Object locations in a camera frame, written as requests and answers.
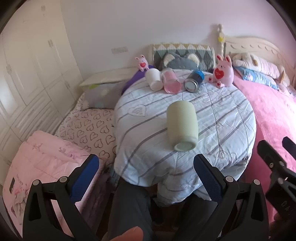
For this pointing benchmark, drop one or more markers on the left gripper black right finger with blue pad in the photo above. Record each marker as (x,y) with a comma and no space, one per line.
(241,212)

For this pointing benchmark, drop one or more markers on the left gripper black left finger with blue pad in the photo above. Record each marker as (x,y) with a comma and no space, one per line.
(40,221)

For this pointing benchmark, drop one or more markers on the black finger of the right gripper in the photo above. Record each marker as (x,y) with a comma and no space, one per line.
(290,146)
(281,192)

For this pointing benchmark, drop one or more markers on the pale green ceramic cup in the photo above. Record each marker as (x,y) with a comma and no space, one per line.
(182,126)

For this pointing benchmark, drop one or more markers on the pink glass cup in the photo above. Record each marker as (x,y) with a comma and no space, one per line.
(170,81)

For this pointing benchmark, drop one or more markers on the white cup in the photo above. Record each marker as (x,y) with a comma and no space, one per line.
(153,78)

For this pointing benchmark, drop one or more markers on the operator thumb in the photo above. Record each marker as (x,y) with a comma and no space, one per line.
(133,234)

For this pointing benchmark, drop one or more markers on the pink folded quilt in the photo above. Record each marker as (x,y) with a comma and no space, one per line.
(47,158)

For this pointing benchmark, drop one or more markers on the light blue pillow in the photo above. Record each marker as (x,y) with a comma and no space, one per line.
(257,77)

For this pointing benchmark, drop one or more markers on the operator dark trouser leg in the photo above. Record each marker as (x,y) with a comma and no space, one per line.
(130,208)

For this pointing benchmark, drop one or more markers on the large pink bunny toy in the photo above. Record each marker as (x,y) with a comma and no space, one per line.
(223,73)

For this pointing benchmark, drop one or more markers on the cream plush dog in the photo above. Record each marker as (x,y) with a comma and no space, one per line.
(249,61)

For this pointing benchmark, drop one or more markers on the cream wooden headboard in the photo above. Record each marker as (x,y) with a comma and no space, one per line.
(258,46)

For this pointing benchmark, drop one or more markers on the heart pattern bed sheet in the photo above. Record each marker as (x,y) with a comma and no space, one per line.
(90,129)

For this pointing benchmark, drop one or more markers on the blue steel tumbler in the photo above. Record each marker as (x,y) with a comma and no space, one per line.
(193,81)

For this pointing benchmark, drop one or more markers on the striped light blue quilt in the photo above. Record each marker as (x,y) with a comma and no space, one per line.
(158,135)

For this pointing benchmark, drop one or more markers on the triangle pattern headboard cushion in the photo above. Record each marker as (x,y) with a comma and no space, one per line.
(205,54)

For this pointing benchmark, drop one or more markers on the grey cat ear cushion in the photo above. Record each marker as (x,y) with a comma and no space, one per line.
(175,61)

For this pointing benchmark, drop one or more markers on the grey floral pillow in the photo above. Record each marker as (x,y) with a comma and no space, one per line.
(102,95)

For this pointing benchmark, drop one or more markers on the white wardrobe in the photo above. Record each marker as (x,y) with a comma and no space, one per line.
(40,79)

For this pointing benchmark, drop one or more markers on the white low headboard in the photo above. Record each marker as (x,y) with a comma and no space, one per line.
(110,76)

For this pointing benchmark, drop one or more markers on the purple pillow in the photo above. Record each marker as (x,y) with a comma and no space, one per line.
(137,76)

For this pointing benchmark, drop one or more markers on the small pink bunny toy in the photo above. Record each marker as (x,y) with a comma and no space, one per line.
(142,63)

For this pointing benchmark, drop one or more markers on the wall socket plate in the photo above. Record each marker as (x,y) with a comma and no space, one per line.
(119,50)

